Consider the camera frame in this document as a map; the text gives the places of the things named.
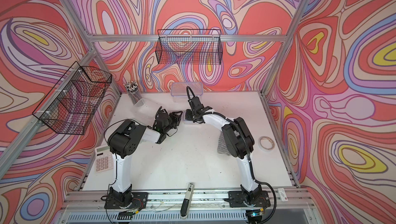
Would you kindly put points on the black wire basket back wall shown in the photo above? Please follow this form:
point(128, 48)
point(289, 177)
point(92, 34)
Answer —
point(189, 47)

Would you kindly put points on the mesh pen cup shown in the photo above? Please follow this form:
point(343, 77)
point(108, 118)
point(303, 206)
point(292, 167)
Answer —
point(133, 91)

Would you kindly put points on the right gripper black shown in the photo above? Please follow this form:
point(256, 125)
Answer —
point(188, 115)

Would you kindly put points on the black white marker pen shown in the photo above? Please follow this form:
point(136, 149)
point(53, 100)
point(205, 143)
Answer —
point(187, 201)

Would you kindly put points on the tape roll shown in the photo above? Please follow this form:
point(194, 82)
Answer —
point(266, 143)

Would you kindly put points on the large clear box blue lid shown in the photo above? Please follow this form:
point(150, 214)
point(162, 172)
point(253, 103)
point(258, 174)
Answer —
point(179, 90)

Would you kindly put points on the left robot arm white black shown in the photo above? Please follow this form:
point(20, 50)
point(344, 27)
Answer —
point(124, 141)

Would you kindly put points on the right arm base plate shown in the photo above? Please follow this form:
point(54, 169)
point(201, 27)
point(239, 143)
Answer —
point(242, 199)

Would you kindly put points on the black wire basket wall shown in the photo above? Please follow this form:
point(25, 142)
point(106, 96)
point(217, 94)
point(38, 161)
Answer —
point(76, 103)
point(189, 47)

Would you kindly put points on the white calculator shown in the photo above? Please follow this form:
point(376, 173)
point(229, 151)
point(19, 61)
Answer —
point(103, 159)

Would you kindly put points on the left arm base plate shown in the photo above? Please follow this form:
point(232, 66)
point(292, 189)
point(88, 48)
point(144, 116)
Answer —
point(117, 201)

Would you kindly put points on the black wire basket left wall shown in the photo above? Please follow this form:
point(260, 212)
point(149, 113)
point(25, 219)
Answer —
point(76, 103)

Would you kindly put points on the small clear box blue lid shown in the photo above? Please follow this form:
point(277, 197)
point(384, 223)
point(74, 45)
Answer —
point(186, 121)

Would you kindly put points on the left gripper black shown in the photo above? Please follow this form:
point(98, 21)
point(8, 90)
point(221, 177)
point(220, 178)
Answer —
point(177, 119)

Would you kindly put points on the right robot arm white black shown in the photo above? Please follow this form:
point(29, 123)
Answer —
point(238, 141)

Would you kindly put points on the grey striped cloth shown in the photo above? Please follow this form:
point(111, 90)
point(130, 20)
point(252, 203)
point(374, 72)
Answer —
point(222, 148)

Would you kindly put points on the white red label tag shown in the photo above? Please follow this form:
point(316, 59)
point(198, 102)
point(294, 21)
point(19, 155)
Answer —
point(282, 194)

